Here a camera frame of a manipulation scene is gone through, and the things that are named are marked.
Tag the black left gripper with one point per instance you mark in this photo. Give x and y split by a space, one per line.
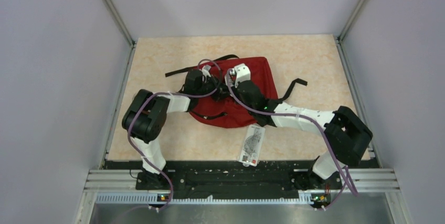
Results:
214 82

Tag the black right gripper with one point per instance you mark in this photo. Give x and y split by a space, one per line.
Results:
234 89

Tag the red student backpack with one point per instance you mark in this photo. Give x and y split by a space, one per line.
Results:
221 109

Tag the clear plastic protractor packet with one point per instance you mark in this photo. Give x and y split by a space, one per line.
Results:
251 147

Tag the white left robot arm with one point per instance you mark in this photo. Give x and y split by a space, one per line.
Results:
148 111

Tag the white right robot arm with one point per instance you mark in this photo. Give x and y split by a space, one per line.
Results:
346 136

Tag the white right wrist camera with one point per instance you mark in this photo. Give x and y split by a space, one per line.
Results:
236 75

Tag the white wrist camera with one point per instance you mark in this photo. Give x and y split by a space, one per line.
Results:
206 70
236 75

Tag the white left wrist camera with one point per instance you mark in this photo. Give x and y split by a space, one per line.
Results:
206 70

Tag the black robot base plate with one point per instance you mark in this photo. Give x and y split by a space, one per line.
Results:
229 180

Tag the aluminium frame rail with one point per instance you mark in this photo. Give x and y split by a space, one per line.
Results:
118 186

